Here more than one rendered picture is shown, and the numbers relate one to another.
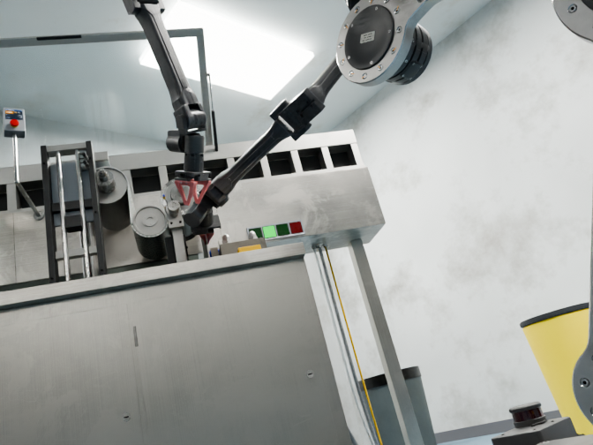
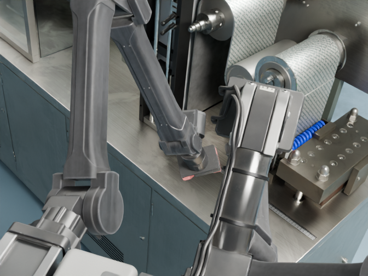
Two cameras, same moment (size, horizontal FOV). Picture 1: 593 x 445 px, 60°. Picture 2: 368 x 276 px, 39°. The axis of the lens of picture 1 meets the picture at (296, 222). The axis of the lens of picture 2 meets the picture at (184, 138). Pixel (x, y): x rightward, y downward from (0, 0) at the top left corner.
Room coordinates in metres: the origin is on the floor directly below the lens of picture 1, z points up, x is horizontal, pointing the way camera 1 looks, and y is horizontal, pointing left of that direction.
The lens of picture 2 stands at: (0.79, -0.55, 2.07)
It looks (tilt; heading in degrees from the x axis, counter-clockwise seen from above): 40 degrees down; 57
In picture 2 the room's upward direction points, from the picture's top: 6 degrees clockwise
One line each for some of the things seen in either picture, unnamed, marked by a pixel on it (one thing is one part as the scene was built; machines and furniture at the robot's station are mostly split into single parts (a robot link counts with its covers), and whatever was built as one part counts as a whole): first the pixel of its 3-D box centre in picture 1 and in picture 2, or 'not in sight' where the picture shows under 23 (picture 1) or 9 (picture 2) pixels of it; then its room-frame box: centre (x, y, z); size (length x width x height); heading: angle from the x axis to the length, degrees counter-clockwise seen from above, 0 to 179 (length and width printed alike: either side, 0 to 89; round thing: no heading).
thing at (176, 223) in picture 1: (179, 244); not in sight; (1.64, 0.41, 1.05); 0.06 x 0.05 x 0.31; 16
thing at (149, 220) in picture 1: (153, 233); (265, 69); (1.77, 0.53, 1.17); 0.26 x 0.12 x 0.12; 16
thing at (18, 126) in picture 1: (13, 121); not in sight; (1.57, 0.92, 1.66); 0.07 x 0.07 x 0.10; 33
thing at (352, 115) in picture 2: not in sight; (353, 113); (2.03, 0.34, 1.05); 0.04 x 0.04 x 0.04
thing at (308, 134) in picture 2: not in sight; (305, 136); (1.82, 0.34, 1.03); 0.21 x 0.04 x 0.03; 16
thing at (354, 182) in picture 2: not in sight; (360, 174); (1.93, 0.17, 0.96); 0.10 x 0.03 x 0.11; 16
